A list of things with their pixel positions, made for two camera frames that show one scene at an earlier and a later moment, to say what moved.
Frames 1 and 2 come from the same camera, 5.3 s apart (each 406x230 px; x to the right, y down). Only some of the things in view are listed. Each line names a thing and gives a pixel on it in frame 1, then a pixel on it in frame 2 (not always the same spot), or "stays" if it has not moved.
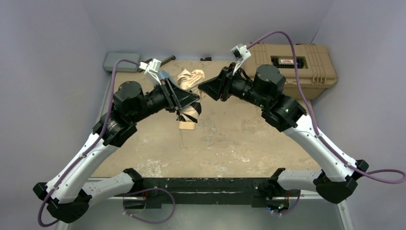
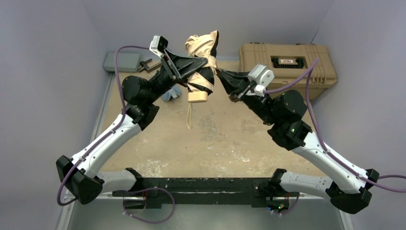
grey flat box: (122, 66) stays
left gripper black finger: (184, 98) to (183, 65)
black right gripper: (226, 84) to (242, 90)
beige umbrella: (187, 117) to (205, 46)
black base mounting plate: (211, 191) stays
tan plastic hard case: (317, 70) stays
